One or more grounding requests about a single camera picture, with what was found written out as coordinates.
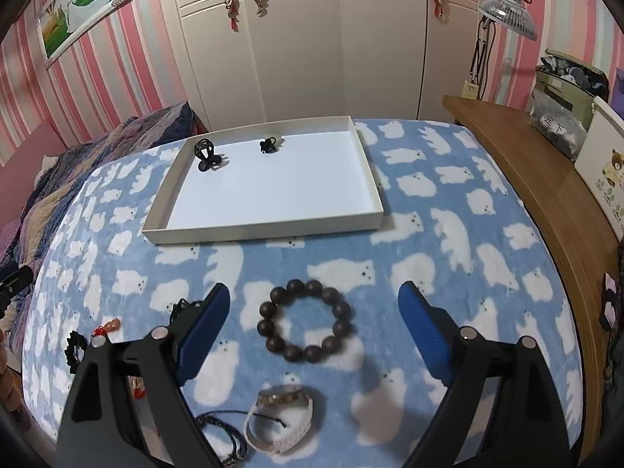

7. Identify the black scrunchie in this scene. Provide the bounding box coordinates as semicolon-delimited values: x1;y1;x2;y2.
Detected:
64;331;88;373

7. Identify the black braided cord bracelet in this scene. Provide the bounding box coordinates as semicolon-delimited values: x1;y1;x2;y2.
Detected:
195;409;289;467

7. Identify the red knot orange charm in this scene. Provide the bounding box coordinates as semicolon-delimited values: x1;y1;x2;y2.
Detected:
91;317;121;337

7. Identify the amber pendant black cord necklace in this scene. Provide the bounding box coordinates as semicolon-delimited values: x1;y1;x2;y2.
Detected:
167;297;206;326

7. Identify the white strap wrist watch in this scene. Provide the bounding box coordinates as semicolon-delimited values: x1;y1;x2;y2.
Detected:
243;383;314;455

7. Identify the dark wooden bead bracelet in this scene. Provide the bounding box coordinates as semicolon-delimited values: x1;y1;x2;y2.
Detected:
256;278;353;363

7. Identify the large black hair claw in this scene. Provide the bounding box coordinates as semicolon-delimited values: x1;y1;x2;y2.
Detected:
193;138;229;172

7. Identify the small black hair clip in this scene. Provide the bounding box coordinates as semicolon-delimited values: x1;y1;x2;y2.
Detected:
259;135;284;154

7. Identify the blue polar bear blanket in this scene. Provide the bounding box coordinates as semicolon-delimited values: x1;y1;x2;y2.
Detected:
21;117;584;468

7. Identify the striped knitted purple blanket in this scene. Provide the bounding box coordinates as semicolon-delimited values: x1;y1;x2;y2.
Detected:
1;103;198;356

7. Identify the white bear pattern box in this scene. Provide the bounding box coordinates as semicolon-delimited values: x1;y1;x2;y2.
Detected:
574;97;624;240

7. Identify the white shallow cardboard tray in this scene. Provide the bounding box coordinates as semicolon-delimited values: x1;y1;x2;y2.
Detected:
142;116;384;245

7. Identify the green storage box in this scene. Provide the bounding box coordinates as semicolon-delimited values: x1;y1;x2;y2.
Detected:
530;49;610;162

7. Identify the clear shade desk lamp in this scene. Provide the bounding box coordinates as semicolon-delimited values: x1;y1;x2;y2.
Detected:
468;0;537;99

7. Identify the cream ornate wardrobe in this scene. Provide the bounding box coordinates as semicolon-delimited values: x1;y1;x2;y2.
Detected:
161;0;483;130

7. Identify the framed wedding picture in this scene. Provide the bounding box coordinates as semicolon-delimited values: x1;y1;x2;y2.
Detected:
37;0;130;69

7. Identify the red tassel door ornament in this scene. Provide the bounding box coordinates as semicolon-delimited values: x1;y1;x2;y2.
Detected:
224;0;239;33

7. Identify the wall power socket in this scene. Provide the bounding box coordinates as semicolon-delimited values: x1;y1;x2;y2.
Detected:
461;80;480;100

